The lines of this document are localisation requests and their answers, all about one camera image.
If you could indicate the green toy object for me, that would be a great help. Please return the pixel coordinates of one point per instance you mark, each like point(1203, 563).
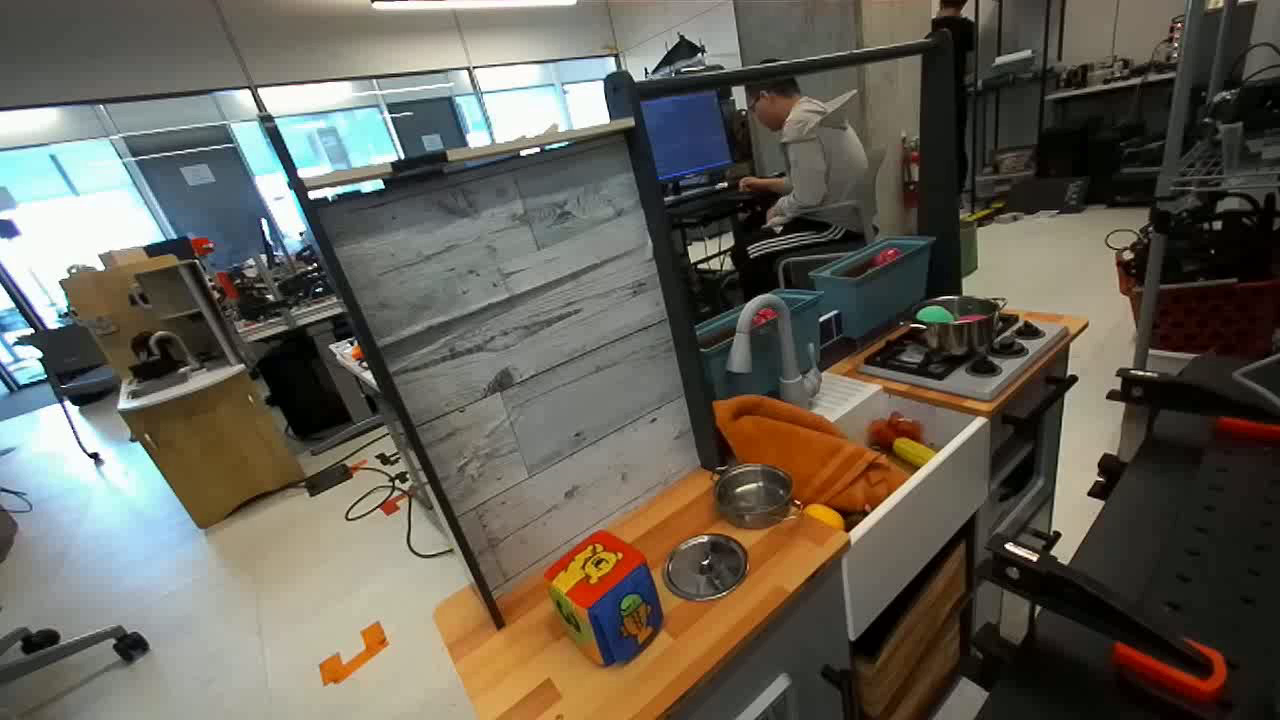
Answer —
point(935, 319)

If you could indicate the white toy sink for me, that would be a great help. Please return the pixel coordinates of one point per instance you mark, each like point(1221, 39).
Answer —
point(922, 522)

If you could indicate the grey wood-look backdrop panel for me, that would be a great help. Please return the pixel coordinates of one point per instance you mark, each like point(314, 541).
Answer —
point(522, 361)

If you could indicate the grey toy faucet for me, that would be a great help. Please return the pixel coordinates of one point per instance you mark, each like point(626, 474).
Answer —
point(785, 332)

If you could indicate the small metal bowl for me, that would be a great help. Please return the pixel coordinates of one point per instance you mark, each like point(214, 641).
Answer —
point(706, 564)
point(752, 493)

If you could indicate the orange dish rack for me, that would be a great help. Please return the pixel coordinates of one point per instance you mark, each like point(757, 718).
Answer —
point(800, 445)

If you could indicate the blue-screen monitor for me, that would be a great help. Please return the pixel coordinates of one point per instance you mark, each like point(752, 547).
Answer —
point(687, 138)

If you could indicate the yellow toy lemon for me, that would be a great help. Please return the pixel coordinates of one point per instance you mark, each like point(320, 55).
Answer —
point(825, 516)

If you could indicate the colourful soft cube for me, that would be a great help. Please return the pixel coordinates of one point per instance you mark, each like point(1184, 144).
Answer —
point(604, 600)

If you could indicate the large teal bin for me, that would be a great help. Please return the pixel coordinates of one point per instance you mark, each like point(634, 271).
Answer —
point(881, 292)

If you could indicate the wooden toy kitchen counter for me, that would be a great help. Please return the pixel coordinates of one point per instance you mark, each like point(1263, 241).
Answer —
point(764, 581)

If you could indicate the person in grey hoodie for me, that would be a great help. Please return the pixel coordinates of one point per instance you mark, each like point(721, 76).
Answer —
point(823, 165)

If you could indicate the yellow toy corn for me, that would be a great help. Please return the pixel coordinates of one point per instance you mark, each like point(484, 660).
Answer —
point(914, 452)

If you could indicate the grey toy stove top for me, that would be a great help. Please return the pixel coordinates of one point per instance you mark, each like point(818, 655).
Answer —
point(935, 371)

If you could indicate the red fire extinguisher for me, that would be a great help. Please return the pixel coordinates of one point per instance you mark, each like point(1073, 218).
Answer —
point(914, 175)

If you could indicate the wooden cabinet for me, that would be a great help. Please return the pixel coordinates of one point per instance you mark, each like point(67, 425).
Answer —
point(214, 445)

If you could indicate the person in black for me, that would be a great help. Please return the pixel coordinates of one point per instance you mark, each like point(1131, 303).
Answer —
point(954, 26)

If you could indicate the black perforated table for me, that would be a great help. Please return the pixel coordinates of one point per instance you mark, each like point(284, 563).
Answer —
point(1184, 534)

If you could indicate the red tool cart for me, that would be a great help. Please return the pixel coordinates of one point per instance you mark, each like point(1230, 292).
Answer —
point(1214, 314)

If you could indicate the grey chair base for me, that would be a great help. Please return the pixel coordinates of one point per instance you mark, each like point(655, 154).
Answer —
point(67, 649)

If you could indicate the black metal frame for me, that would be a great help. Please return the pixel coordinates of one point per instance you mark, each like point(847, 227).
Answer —
point(941, 163)

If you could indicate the orange floor bracket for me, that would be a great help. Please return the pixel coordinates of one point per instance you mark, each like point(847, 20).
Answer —
point(354, 655)

